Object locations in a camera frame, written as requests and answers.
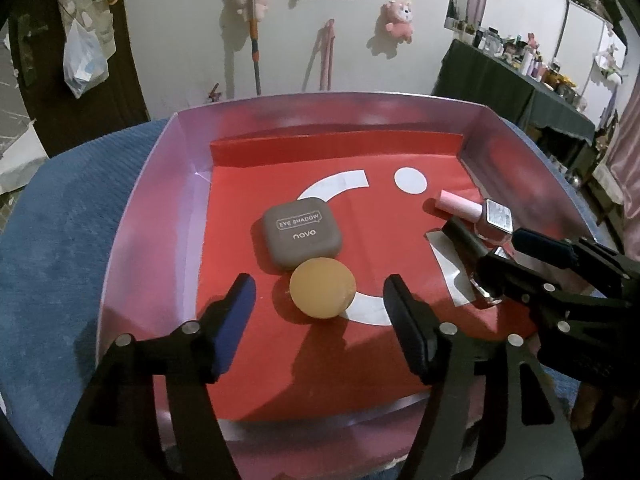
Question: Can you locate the white plastic bag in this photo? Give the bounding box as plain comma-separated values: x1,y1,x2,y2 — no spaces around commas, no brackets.
63,20,110,100

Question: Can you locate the pink plush bear toy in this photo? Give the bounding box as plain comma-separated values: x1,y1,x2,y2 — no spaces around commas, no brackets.
384,0,413,44

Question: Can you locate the pink red cardboard tray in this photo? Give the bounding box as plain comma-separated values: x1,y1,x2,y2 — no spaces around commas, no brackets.
98,93,598,479

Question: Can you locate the blue round cushion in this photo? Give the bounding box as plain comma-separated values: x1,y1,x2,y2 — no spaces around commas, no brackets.
1,120,166,470

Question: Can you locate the black cap nail polish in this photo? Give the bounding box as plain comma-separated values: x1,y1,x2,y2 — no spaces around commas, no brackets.
470,247,513,306

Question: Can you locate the white cabinet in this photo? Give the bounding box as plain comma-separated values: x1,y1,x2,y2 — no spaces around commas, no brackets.
555,0,627,128

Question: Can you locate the tan round makeup sponge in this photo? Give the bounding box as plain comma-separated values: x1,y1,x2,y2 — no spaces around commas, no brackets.
288,257,357,320

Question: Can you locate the pink hanging strap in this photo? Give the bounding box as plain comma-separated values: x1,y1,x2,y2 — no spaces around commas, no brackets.
301,17,336,92

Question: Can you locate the dark brown door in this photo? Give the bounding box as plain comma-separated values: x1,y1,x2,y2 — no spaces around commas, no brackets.
1,0,149,157

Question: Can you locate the pink cap nail polish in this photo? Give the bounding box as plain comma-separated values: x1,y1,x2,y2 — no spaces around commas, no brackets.
435,190,513,245

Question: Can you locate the pink curtain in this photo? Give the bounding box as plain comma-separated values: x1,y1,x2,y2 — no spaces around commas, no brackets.
605,79,640,255

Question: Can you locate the brown eye shadow case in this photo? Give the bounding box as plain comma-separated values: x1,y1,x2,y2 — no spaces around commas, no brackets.
262,197,343,270

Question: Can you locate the dark green covered table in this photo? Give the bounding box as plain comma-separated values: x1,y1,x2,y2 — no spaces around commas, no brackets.
433,39,596,165

